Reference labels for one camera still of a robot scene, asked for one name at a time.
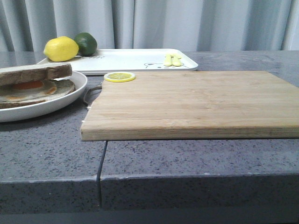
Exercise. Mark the white round plate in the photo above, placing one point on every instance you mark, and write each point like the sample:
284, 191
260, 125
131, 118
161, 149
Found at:
36, 110

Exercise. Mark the bread slice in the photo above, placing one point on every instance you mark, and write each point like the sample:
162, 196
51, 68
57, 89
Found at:
34, 72
64, 87

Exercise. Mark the white rectangular tray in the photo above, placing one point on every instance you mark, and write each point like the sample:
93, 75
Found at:
110, 60

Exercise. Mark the lemon slice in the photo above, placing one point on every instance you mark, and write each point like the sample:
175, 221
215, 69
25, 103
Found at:
119, 77

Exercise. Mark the wooden cutting board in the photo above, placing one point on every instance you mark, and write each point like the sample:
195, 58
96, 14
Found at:
194, 105

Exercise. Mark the green lime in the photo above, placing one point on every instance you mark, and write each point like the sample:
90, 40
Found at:
86, 43

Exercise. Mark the yellow lemon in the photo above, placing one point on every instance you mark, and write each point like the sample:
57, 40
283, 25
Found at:
61, 49

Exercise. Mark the fried egg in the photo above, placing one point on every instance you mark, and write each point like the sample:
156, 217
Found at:
26, 91

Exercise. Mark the grey curtain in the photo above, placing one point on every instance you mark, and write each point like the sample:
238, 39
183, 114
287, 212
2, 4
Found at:
187, 25

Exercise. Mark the metal cutting board handle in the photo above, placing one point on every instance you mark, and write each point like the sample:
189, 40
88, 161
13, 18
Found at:
89, 97

